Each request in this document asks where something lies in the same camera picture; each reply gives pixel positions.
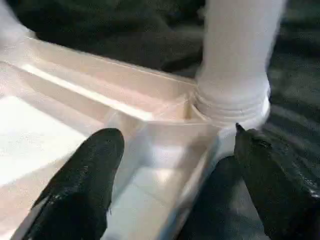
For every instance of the white plastic table top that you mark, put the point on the white plastic table top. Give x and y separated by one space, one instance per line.
75 100

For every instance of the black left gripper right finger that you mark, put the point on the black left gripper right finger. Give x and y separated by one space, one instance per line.
282 190

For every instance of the black plastic mat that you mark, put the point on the black plastic mat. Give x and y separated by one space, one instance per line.
112 32

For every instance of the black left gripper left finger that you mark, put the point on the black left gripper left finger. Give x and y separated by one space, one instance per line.
82 190

